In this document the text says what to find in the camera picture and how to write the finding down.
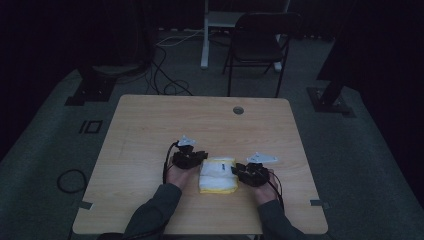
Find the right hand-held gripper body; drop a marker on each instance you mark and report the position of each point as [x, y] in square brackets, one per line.
[255, 175]

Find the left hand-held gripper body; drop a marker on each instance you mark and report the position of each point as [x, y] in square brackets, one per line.
[185, 158]

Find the white cloth with yellow edge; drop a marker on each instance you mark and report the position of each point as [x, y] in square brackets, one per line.
[216, 181]

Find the person's left hand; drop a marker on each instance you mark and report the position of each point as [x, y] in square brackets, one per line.
[178, 176]

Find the person's right hand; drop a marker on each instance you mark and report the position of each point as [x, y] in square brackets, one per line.
[265, 193]

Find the round grey table grommet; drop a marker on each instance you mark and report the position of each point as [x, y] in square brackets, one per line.
[238, 110]

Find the grey tape piece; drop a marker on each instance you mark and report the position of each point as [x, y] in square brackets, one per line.
[318, 203]
[86, 205]

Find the black stand base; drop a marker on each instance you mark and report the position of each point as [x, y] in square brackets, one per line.
[328, 101]
[91, 90]

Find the round grey stand base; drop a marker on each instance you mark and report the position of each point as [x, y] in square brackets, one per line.
[116, 69]

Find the black folding chair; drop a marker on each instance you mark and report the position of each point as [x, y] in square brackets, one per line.
[256, 46]

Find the white desk frame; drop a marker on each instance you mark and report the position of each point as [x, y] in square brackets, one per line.
[205, 40]

